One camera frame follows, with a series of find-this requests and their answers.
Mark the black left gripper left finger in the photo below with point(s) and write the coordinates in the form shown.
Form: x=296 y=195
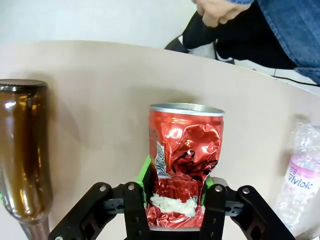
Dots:
x=100 y=212

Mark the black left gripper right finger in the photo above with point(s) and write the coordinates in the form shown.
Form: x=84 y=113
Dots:
x=240 y=212

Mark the crushed red soda can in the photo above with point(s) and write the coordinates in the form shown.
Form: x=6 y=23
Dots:
x=186 y=160

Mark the person's bare hand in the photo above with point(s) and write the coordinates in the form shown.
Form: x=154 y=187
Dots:
x=217 y=11

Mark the crushed clear plastic bottle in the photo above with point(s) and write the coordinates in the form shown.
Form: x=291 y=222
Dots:
x=301 y=177

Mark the brown glass bottle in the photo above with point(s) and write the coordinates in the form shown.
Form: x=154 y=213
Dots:
x=23 y=160

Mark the black and white shoe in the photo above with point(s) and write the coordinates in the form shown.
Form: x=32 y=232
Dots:
x=197 y=50

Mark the black trousers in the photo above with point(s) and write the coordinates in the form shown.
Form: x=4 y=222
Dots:
x=245 y=40

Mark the blue denim jacket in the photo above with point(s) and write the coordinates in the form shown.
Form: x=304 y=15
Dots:
x=295 y=32

